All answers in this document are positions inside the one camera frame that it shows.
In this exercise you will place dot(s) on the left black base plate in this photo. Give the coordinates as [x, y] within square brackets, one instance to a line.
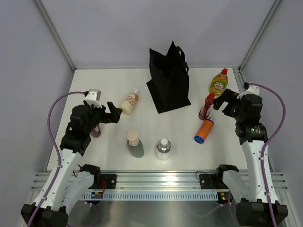
[107, 180]

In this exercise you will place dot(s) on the silver bottle white cap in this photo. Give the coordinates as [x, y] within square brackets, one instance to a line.
[163, 148]

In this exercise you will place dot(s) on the white slotted cable duct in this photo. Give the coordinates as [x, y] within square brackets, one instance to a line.
[150, 196]

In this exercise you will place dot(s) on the right aluminium frame post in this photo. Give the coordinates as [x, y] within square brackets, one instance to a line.
[272, 11]

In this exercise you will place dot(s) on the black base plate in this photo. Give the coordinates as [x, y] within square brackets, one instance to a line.
[210, 181]
[107, 180]

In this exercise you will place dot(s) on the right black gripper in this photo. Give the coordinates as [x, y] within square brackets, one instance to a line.
[229, 96]

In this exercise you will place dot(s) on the orange spray bottle blue cap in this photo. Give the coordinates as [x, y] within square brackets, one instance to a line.
[204, 130]

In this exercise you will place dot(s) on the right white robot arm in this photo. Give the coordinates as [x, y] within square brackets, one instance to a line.
[257, 202]

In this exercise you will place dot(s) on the dark red bottle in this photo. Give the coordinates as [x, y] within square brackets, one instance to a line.
[96, 132]

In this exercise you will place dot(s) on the black canvas bag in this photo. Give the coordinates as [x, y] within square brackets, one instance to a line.
[169, 84]

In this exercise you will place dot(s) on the cream pump lotion bottle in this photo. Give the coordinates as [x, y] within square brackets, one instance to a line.
[130, 101]

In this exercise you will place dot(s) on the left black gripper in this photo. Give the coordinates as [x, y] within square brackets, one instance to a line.
[108, 117]

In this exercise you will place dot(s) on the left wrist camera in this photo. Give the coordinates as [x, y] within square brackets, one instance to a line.
[93, 98]

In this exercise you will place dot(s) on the aluminium frame post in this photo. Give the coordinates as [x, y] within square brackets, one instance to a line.
[53, 32]
[272, 11]

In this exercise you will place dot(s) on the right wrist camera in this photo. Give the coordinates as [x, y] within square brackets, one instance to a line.
[249, 89]

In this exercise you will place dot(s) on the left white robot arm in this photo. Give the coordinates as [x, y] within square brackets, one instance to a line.
[52, 206]

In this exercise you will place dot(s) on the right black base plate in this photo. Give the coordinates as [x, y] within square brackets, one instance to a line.
[210, 181]

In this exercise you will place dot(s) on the green bottle beige cap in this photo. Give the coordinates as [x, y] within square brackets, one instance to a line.
[134, 144]

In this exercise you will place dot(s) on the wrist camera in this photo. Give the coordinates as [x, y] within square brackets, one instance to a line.
[93, 98]
[249, 89]

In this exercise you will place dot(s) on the aluminium mounting rail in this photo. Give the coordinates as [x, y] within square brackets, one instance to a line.
[159, 181]

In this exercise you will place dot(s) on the yellow Fairy dish soap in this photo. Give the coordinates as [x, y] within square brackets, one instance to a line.
[219, 83]

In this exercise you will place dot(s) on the left aluminium frame post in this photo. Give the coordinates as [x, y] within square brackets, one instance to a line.
[53, 32]

